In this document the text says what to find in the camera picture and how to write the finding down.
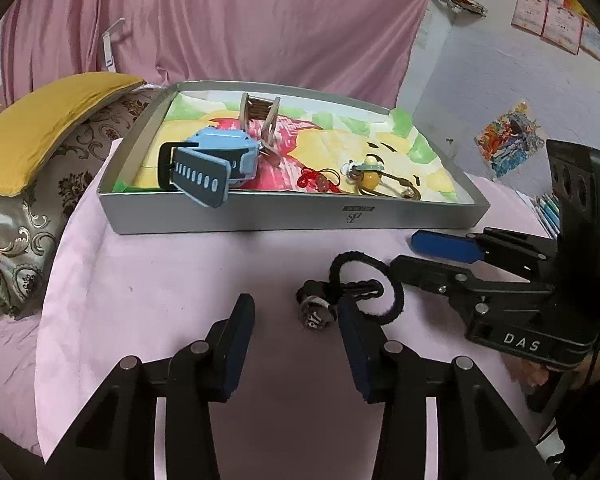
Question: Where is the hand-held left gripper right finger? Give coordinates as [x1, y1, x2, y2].
[336, 296, 556, 480]

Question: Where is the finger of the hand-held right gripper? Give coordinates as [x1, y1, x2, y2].
[349, 254, 556, 312]
[411, 227, 561, 266]

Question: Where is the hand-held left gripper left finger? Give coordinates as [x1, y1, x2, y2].
[42, 293, 256, 480]

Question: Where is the black hair tie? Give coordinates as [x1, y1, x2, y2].
[296, 251, 406, 333]

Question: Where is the yellow bead keychain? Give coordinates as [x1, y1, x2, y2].
[341, 157, 423, 201]

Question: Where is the grey shallow box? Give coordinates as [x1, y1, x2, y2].
[97, 80, 491, 236]

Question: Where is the blue smartwatch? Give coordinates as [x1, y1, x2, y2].
[157, 127, 259, 210]

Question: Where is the beige hair claw clip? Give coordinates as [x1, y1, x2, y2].
[238, 92, 282, 161]

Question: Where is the person's right hand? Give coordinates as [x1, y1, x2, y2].
[510, 350, 600, 391]

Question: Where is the stack of books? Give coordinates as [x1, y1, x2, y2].
[527, 192, 563, 238]

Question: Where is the colourful printed box liner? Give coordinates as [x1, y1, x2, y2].
[112, 91, 458, 203]

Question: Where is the brown floral pillow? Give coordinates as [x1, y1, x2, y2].
[0, 87, 168, 321]

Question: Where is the pink curtain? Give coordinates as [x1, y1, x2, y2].
[0, 0, 431, 111]

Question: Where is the yellow pillow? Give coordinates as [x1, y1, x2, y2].
[0, 72, 146, 196]

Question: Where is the white clip lamp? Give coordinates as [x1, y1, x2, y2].
[101, 17, 127, 73]

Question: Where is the colourful wall poster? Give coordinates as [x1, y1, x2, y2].
[475, 101, 543, 178]

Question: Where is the group of wall certificates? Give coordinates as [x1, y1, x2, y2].
[510, 0, 600, 76]

